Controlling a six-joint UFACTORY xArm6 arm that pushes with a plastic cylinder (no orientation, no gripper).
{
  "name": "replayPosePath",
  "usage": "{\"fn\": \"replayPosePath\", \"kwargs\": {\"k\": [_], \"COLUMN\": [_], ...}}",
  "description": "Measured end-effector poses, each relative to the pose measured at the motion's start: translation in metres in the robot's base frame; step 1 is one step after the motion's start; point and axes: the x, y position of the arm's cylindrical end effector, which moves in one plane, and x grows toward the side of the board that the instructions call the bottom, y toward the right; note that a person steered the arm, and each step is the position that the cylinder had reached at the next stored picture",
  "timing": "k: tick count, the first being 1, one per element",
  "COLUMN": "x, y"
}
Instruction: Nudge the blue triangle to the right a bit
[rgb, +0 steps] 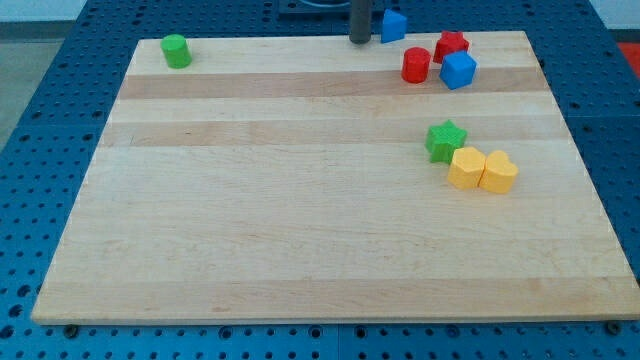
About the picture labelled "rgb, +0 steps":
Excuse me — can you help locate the yellow hexagon block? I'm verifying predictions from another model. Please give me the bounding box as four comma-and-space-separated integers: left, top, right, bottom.
447, 147, 486, 190

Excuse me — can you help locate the blue triangle block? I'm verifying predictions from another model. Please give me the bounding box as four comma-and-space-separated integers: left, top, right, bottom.
381, 9, 408, 43

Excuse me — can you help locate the green star block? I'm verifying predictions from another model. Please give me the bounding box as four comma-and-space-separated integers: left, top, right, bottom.
425, 120, 467, 164

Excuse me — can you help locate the red cylinder block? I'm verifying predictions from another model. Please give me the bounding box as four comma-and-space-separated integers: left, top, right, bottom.
401, 47, 431, 84

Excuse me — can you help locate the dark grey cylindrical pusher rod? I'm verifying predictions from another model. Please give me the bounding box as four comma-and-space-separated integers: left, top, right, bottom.
349, 0, 372, 45

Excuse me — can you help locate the blue cube block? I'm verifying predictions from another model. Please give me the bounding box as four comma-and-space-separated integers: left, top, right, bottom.
439, 51, 477, 90

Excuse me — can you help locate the light wooden board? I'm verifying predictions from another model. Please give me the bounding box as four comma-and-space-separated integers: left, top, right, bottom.
32, 31, 639, 325

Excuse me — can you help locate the yellow heart block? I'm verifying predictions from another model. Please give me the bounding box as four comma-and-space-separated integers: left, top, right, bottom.
479, 150, 519, 194

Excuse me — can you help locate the green cylinder block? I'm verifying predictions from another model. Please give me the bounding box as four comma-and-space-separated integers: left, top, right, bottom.
160, 34, 192, 69

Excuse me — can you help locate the red star block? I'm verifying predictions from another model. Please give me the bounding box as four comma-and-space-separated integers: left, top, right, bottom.
433, 30, 470, 64

